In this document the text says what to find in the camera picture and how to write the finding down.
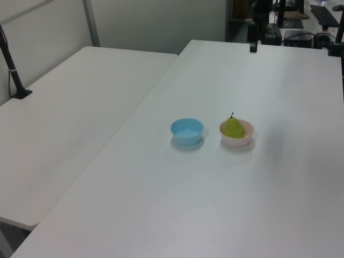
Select white side table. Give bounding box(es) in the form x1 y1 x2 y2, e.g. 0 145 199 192
0 46 180 232

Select black electronics box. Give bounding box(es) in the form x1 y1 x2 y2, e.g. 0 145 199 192
283 30 316 48

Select black monitor stand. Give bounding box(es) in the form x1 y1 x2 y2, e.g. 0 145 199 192
276 0 305 30

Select grey aluminium partition post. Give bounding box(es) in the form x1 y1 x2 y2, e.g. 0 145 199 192
82 0 101 48

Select green pear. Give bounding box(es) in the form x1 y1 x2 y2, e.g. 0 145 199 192
224 112 246 139

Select pink plastic bowl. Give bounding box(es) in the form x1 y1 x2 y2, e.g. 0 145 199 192
219 119 255 148

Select black camera pole with clamp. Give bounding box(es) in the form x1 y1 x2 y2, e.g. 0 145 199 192
327 15 344 58

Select black camera pole with base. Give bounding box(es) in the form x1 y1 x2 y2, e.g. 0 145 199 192
0 24 33 100

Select blue plastic bowl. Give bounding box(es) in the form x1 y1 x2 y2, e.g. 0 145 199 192
170 118 204 146

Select black stand with clamp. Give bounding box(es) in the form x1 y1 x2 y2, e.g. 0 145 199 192
249 0 273 53

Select black keyboard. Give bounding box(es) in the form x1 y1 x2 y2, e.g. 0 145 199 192
310 4 341 27

